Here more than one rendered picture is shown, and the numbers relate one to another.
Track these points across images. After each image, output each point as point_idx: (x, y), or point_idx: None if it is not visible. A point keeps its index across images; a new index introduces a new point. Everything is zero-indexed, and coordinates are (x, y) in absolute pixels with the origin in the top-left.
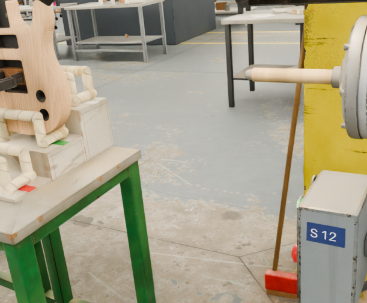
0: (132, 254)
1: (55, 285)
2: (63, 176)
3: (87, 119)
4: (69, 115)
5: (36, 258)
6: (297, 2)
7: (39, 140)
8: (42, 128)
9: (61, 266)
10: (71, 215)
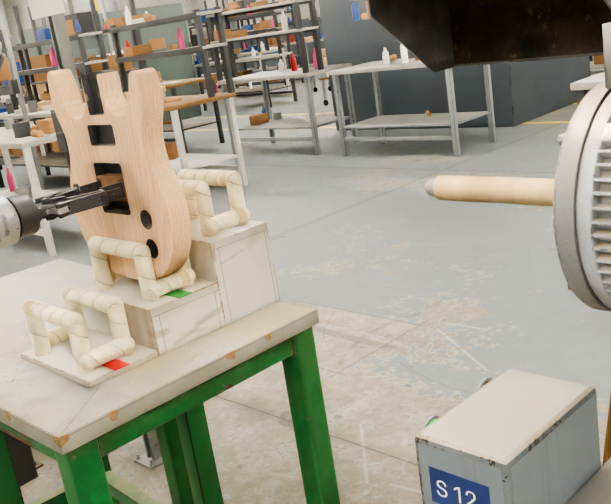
0: (306, 486)
1: None
2: (180, 348)
3: (227, 257)
4: (189, 250)
5: (179, 476)
6: (533, 56)
7: (143, 289)
8: (148, 271)
9: (212, 494)
10: (176, 413)
